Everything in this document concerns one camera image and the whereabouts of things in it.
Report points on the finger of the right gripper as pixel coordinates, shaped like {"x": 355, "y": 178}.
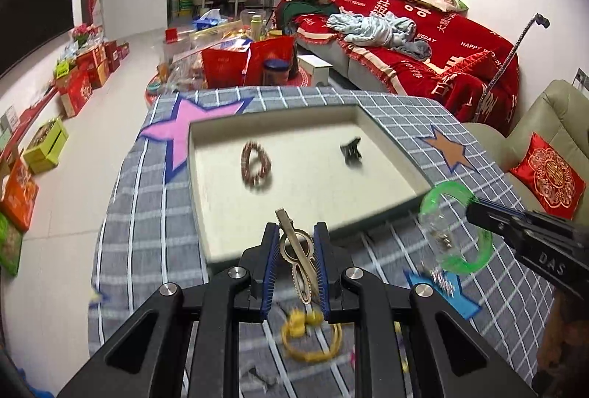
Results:
{"x": 503, "y": 221}

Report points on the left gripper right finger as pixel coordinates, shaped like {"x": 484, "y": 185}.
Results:
{"x": 331, "y": 262}

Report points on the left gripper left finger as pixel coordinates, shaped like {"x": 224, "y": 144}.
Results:
{"x": 260, "y": 262}

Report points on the beige bow hair clip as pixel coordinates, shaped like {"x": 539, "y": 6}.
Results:
{"x": 297, "y": 248}

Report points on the green translucent bangle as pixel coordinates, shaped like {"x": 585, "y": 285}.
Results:
{"x": 452, "y": 246}

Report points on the silver rhinestone hair clip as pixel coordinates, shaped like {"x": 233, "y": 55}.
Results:
{"x": 445, "y": 281}

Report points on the cream jewelry tray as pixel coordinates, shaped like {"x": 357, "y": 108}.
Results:
{"x": 245, "y": 167}

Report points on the red embroidered cushion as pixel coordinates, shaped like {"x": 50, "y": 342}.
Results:
{"x": 552, "y": 181}

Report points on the black claw hair clip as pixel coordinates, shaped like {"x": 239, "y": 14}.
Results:
{"x": 351, "y": 153}

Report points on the beige armchair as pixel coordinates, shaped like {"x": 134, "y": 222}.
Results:
{"x": 560, "y": 117}

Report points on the grey checked star tablecloth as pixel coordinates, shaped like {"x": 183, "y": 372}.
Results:
{"x": 149, "y": 237}

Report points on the red covered sofa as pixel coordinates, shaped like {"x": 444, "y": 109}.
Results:
{"x": 465, "y": 55}

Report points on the blue lidded jar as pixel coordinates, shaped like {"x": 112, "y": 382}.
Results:
{"x": 275, "y": 72}

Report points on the white small stool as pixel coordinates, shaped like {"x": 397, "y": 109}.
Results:
{"x": 316, "y": 69}

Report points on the red gift bag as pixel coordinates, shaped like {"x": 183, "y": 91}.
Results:
{"x": 225, "y": 68}

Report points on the black selfie stick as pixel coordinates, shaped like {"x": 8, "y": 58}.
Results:
{"x": 537, "y": 19}

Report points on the light blue crumpled blanket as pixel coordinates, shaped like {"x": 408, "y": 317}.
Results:
{"x": 388, "y": 31}

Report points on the yellow green gift box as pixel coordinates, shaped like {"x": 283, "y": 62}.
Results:
{"x": 45, "y": 148}

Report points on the orange snack box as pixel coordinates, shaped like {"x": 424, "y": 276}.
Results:
{"x": 18, "y": 194}

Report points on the red gift box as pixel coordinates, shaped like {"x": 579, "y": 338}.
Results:
{"x": 75, "y": 91}

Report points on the green snack bag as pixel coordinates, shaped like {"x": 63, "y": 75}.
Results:
{"x": 10, "y": 246}

